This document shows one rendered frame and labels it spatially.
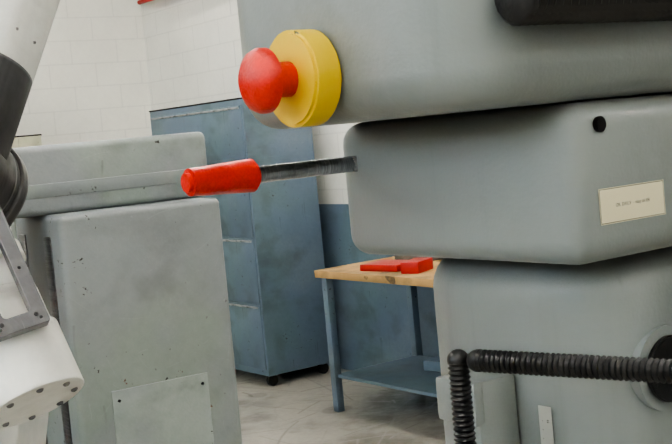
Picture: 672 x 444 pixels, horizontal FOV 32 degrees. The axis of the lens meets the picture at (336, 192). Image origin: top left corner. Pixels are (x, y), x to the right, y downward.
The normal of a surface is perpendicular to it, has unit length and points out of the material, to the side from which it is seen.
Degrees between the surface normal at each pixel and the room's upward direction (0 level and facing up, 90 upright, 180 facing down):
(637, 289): 83
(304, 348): 90
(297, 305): 90
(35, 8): 91
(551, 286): 68
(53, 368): 58
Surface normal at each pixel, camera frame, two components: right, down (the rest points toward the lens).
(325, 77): 0.58, 0.05
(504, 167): -0.81, 0.11
